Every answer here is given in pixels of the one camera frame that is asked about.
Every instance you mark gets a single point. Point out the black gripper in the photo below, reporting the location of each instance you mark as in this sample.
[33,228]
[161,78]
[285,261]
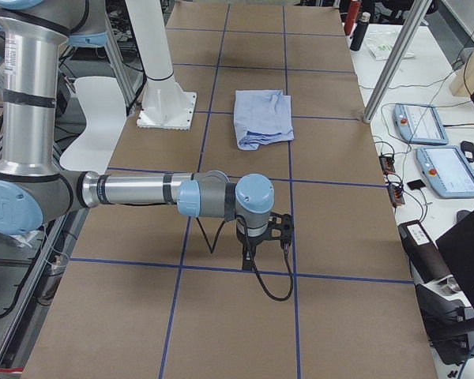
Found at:
[252,242]

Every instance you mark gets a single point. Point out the blue striped button shirt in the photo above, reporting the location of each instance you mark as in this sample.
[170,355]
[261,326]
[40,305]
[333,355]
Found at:
[262,117]

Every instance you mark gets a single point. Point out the lower orange terminal board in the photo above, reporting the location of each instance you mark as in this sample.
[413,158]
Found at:
[396,194]

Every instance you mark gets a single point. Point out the orange terminal board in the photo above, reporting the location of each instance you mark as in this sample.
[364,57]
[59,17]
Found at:
[396,194]
[387,164]

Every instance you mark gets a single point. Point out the black monitor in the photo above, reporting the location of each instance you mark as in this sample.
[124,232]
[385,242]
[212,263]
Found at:
[457,249]

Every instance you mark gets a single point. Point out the lower teach pendant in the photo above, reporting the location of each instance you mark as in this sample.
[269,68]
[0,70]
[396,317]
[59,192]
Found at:
[447,171]

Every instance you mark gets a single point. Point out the teach pendant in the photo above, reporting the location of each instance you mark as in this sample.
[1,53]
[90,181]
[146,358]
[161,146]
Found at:
[419,124]
[447,171]

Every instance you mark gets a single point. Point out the upper teach pendant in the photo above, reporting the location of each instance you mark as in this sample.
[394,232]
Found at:
[419,124]

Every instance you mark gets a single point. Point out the white plastic chair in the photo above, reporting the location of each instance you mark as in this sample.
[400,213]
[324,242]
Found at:
[104,108]

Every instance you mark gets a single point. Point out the white power strip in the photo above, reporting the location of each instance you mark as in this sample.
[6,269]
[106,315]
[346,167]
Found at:
[25,240]

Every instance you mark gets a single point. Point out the black water bottle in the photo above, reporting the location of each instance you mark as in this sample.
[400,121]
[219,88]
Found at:
[360,31]

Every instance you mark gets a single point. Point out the plastic bag with green print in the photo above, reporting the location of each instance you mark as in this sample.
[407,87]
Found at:
[380,44]

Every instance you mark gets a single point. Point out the red bottle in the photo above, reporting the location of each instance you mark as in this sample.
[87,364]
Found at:
[353,11]

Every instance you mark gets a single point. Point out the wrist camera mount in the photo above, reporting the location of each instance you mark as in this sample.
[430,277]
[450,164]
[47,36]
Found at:
[280,228]

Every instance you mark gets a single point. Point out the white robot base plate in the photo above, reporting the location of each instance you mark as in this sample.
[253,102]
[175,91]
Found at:
[164,103]

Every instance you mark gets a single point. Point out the grey aluminium frame post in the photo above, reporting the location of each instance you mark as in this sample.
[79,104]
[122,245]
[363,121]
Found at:
[405,37]

